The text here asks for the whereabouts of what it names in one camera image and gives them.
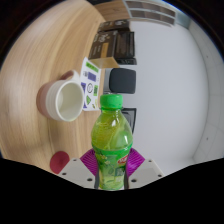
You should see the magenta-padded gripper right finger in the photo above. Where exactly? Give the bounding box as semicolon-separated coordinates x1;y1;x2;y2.
125;148;165;190

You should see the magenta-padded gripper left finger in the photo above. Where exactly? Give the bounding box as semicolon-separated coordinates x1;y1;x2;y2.
58;148;100;190

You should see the green drink bottle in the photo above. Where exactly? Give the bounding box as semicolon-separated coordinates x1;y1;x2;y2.
90;93;134;192

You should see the flat round red coaster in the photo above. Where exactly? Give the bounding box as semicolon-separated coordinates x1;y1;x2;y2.
49;150;71;175

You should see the grey mesh office chair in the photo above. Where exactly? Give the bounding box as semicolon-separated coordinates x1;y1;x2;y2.
121;107;137;134

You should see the white and brown ribbed mug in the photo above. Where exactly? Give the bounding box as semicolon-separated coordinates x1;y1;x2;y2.
36;69;85;123

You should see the black office chair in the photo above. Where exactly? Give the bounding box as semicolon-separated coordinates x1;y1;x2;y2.
103;67;137;95

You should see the white sticker sheet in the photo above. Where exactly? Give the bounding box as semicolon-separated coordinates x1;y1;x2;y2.
79;56;103;112

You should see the black printed carton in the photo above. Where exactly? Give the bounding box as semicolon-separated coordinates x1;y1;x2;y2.
99;19;131;32
113;31;138;66

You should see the brown and black carton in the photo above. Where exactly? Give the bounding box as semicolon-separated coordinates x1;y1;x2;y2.
88;30;119;69

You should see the wooden shelf unit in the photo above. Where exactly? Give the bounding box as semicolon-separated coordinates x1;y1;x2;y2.
93;0;193;29

